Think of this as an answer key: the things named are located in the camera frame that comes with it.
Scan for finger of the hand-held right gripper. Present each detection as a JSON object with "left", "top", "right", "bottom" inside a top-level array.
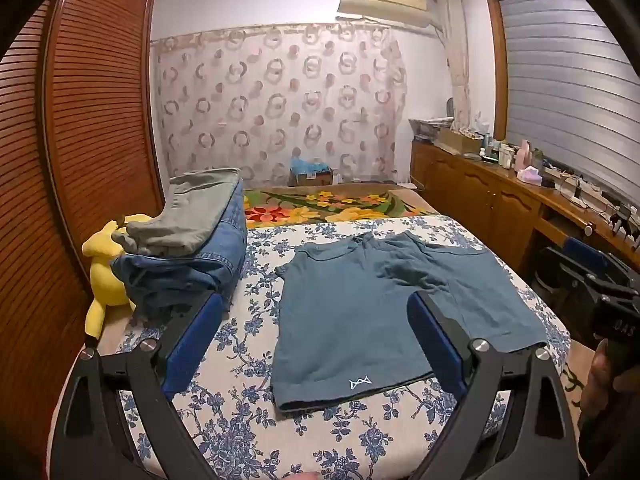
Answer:
[
  {"left": 542, "top": 246, "right": 621, "bottom": 307},
  {"left": 562, "top": 236, "right": 640, "bottom": 287}
]

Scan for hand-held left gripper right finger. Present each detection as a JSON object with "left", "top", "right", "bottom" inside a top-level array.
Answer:
[{"left": 407, "top": 290, "right": 589, "bottom": 480}]

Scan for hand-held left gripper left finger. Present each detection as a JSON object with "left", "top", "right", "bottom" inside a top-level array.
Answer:
[{"left": 47, "top": 290, "right": 226, "bottom": 480}]

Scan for teal short pants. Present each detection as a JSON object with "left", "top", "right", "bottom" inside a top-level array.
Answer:
[{"left": 272, "top": 232, "right": 548, "bottom": 417}]

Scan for folded grey pants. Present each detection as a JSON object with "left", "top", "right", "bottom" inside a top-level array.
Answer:
[{"left": 112, "top": 167, "right": 242, "bottom": 257}]

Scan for person's right hand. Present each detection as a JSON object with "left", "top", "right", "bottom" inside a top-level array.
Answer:
[{"left": 580, "top": 341, "right": 640, "bottom": 423}]

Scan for blue floral bedsheet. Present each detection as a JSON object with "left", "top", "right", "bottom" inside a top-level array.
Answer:
[{"left": 97, "top": 215, "right": 573, "bottom": 480}]

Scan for white power strip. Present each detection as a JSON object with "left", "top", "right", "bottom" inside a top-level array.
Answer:
[{"left": 544, "top": 166, "right": 602, "bottom": 197}]

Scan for folded blue jeans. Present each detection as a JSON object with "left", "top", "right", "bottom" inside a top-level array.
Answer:
[{"left": 112, "top": 178, "right": 248, "bottom": 322}]

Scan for yellow plush toy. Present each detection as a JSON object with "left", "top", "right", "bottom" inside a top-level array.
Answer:
[{"left": 82, "top": 212, "right": 153, "bottom": 339}]

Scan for wooden sideboard cabinet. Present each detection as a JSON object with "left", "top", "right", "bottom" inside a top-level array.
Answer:
[{"left": 410, "top": 139, "right": 640, "bottom": 281}]

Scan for flat cardboard box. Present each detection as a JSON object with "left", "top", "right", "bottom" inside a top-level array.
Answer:
[{"left": 436, "top": 127, "right": 484, "bottom": 156}]

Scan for grey window blind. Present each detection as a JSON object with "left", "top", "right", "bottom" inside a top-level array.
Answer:
[{"left": 497, "top": 0, "right": 640, "bottom": 211}]

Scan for colourful flowered blanket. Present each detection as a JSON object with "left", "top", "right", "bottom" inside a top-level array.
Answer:
[{"left": 242, "top": 182, "right": 442, "bottom": 232}]

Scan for small cardboard box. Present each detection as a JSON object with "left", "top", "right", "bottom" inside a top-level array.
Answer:
[{"left": 289, "top": 165, "right": 336, "bottom": 188}]

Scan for blue plastic bag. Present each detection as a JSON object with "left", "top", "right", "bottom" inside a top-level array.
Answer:
[{"left": 291, "top": 157, "right": 331, "bottom": 176}]

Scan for wrapped air conditioner pipe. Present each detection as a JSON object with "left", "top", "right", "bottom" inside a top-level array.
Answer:
[{"left": 434, "top": 0, "right": 474, "bottom": 132}]

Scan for circle patterned curtain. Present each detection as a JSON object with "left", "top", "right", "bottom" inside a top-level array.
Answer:
[{"left": 151, "top": 22, "right": 409, "bottom": 187}]

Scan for wooden louvered wardrobe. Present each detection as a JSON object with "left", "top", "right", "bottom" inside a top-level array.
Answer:
[{"left": 0, "top": 0, "right": 167, "bottom": 480}]

